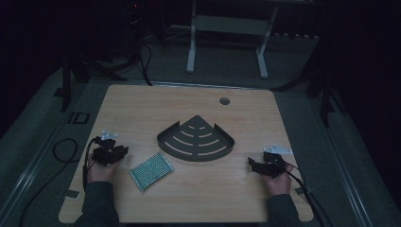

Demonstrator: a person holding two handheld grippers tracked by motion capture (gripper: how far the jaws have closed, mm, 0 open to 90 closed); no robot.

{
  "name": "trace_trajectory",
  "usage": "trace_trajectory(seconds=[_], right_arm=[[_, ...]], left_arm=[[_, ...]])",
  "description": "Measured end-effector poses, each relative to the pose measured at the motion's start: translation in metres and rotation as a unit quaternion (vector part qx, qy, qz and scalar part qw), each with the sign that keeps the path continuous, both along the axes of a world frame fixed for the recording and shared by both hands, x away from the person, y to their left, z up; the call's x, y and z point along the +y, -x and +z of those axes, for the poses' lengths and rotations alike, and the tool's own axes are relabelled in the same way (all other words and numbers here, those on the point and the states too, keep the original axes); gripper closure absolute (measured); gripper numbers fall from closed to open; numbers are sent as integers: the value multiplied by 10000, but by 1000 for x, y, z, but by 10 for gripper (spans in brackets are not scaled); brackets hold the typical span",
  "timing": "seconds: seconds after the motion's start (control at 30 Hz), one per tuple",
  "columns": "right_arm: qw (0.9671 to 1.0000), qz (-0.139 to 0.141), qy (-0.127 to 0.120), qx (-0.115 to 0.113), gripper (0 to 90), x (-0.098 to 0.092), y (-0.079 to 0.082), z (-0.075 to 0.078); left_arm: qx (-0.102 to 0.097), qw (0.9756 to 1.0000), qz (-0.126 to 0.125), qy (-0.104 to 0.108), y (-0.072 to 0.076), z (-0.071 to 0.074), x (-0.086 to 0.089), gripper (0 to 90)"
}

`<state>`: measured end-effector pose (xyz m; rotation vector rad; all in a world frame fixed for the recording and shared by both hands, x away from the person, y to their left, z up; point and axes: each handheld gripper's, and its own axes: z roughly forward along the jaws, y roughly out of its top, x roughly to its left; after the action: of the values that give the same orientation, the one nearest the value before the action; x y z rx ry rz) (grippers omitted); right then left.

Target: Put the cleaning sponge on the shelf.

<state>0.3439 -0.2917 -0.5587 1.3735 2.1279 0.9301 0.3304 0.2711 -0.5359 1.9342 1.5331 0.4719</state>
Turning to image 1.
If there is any dark metal corner shelf rack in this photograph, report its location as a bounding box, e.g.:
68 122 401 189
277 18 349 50
156 114 236 163

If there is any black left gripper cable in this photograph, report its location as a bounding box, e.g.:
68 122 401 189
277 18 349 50
18 137 96 227

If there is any grey tape piece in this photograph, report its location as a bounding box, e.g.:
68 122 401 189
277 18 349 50
294 184 314 196
63 189 80 200

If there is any black tripod stand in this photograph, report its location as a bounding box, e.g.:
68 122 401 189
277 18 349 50
272 70 349 129
52 51 129 114

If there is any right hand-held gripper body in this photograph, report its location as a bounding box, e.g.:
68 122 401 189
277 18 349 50
263 144 294 179

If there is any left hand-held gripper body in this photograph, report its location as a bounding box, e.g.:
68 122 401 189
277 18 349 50
91 130 123 166

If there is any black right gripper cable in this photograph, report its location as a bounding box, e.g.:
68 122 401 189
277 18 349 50
283 160 335 227

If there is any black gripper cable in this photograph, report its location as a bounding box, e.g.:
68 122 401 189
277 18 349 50
283 160 335 227
18 137 96 227

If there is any person's right hand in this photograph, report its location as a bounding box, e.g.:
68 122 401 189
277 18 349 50
260 163 295 197

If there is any white metal stand frame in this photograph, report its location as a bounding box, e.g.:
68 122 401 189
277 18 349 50
185 0 280 80

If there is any person's left hand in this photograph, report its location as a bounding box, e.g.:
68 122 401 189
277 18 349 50
86 153 123 184

